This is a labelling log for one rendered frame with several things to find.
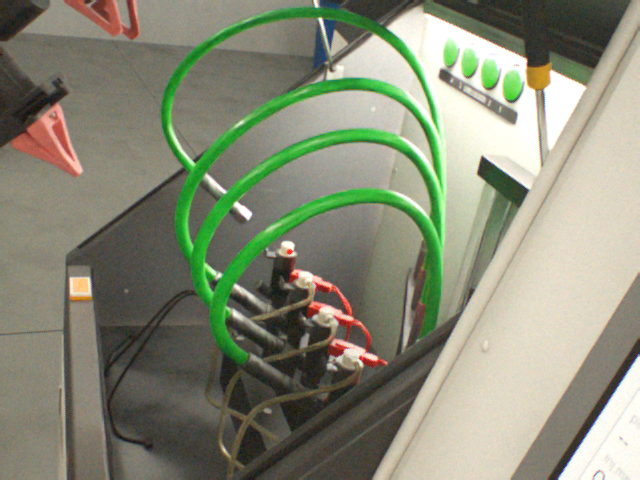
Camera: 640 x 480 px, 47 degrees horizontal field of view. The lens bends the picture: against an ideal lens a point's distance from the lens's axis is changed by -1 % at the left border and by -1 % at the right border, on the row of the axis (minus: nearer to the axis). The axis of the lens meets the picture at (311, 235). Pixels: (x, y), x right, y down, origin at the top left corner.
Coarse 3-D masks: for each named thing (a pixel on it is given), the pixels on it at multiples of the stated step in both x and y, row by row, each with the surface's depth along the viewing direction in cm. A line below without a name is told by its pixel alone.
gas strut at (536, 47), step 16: (528, 0) 53; (544, 0) 54; (528, 16) 54; (544, 16) 54; (528, 32) 55; (544, 32) 55; (528, 48) 56; (544, 48) 56; (528, 64) 57; (544, 64) 56; (528, 80) 57; (544, 80) 57; (544, 96) 58; (544, 112) 59; (544, 128) 60; (544, 144) 61; (544, 160) 61
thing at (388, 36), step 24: (240, 24) 91; (264, 24) 91; (360, 24) 90; (408, 48) 91; (168, 96) 96; (432, 96) 93; (168, 120) 97; (432, 120) 94; (168, 144) 98; (192, 168) 99
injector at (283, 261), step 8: (280, 248) 96; (280, 256) 95; (296, 256) 95; (280, 264) 95; (288, 264) 95; (272, 272) 96; (280, 272) 95; (288, 272) 95; (272, 280) 97; (288, 280) 96; (256, 288) 96; (264, 288) 96; (272, 288) 97; (280, 288) 96; (264, 296) 97; (272, 296) 97; (280, 296) 97; (272, 304) 98; (280, 304) 98; (272, 328) 99; (264, 352) 101
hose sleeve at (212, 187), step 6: (204, 180) 100; (210, 180) 100; (204, 186) 100; (210, 186) 100; (216, 186) 100; (210, 192) 100; (216, 192) 100; (222, 192) 100; (216, 198) 101; (234, 210) 101
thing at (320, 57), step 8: (320, 0) 685; (328, 0) 672; (336, 0) 665; (344, 0) 663; (336, 8) 669; (328, 24) 679; (328, 32) 682; (320, 40) 692; (328, 40) 684; (320, 48) 694; (320, 56) 696
